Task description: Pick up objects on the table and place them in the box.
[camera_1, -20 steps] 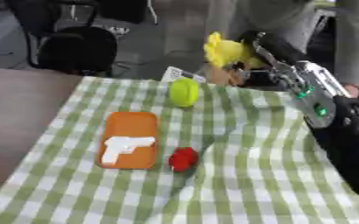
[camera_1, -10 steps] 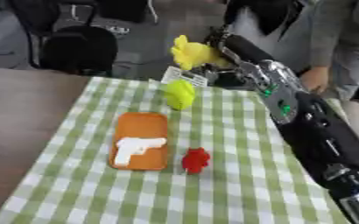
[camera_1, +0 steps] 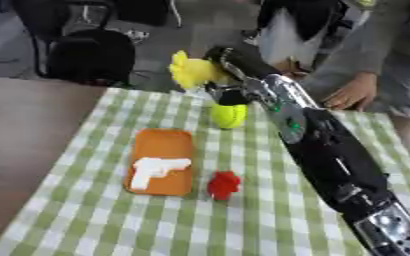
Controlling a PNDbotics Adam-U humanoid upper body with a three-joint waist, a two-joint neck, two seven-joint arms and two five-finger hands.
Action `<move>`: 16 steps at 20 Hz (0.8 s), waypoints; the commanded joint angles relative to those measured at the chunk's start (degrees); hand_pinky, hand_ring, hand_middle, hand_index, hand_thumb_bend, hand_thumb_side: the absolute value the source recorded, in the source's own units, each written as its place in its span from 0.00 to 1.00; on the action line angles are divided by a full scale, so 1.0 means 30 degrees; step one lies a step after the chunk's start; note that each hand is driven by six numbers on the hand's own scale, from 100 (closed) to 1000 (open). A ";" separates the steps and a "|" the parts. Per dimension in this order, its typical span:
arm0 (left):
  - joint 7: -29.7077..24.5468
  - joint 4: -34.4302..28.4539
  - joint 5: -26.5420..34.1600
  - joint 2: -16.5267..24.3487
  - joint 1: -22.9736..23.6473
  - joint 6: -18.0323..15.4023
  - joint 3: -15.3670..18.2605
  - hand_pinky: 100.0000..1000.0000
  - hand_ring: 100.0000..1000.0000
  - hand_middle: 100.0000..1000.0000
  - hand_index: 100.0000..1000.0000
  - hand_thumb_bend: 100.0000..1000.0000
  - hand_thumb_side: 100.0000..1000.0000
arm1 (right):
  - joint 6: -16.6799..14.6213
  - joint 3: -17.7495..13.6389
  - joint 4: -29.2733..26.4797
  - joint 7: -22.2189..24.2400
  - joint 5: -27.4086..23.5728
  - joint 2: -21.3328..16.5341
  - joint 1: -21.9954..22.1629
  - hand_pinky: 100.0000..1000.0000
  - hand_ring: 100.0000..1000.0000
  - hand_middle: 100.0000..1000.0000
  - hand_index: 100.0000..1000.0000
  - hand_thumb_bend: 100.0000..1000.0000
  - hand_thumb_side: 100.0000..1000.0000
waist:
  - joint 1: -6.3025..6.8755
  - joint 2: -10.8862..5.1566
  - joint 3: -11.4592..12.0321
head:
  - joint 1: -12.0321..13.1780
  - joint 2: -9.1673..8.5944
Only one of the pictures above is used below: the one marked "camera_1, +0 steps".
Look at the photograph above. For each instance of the red toy block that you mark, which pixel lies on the red toy block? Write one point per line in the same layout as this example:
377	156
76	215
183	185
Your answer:
223	185

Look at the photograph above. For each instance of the person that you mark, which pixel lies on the person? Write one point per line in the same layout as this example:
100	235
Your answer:
383	43

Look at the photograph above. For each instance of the yellow-green cup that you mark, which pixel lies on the yellow-green cup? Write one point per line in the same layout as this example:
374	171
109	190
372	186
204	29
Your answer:
228	116

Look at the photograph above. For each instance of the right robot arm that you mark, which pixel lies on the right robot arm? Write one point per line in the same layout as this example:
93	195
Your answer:
331	156

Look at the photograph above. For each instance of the yellow soft toy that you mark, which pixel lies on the yellow soft toy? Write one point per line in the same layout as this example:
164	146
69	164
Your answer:
194	71

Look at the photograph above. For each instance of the black bag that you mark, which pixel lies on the black bag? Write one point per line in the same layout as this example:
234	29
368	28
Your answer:
92	56

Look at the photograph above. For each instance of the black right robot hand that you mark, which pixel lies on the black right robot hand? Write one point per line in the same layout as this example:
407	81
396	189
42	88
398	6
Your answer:
243	61

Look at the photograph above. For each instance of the orange tray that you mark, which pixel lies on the orange tray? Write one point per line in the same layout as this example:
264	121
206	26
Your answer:
160	146

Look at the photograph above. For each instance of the person's hand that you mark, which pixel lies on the person's hand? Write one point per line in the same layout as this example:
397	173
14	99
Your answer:
353	93

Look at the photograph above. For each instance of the white toy gun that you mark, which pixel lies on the white toy gun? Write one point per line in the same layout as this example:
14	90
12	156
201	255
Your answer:
153	168

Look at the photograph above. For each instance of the black chair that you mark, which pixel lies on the black chair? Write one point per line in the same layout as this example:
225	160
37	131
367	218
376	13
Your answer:
36	40

